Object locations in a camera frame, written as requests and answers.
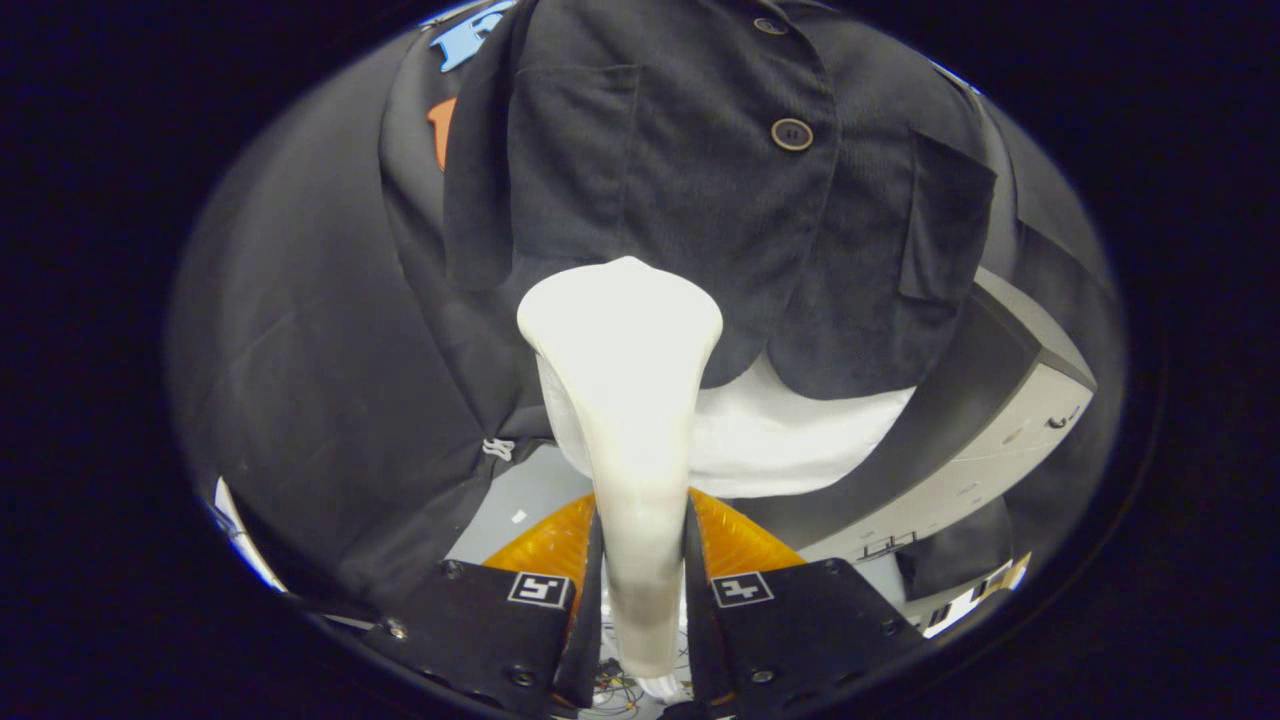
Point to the white and black floor object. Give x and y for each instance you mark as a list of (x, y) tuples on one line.
[(975, 595)]

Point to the white garment steamer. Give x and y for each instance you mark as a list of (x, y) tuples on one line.
[(625, 380)]

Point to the black backdrop cloth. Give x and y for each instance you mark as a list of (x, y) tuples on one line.
[(300, 350)]

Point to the black blazer jacket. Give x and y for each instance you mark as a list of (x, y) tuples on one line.
[(700, 200)]

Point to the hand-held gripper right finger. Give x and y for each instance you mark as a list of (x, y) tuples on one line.
[(810, 630)]

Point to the small white tie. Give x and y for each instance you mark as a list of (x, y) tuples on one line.
[(498, 448)]

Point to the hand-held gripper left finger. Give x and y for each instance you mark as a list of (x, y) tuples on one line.
[(470, 630)]

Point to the grey cabinet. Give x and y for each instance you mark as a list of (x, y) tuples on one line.
[(1000, 440)]

